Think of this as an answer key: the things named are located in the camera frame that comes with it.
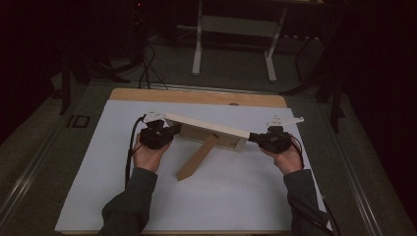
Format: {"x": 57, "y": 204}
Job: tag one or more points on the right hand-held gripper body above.
{"x": 275, "y": 141}

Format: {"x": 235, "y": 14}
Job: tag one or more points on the black metal stand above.
{"x": 65, "y": 85}
{"x": 336, "y": 105}

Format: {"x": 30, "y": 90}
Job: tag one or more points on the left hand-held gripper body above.
{"x": 154, "y": 137}

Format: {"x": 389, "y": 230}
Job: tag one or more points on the white table mat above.
{"x": 229, "y": 196}

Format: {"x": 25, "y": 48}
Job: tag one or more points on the person's left hand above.
{"x": 147, "y": 159}

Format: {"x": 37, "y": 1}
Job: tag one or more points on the black rectangular floor bracket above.
{"x": 73, "y": 121}

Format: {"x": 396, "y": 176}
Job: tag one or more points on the person's right hand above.
{"x": 288, "y": 162}

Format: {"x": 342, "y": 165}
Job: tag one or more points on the metal floor rail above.
{"x": 213, "y": 89}
{"x": 29, "y": 177}
{"x": 352, "y": 173}

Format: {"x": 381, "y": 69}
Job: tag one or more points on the wooden picture frame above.
{"x": 209, "y": 126}

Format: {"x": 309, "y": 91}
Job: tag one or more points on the white metal table frame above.
{"x": 197, "y": 49}

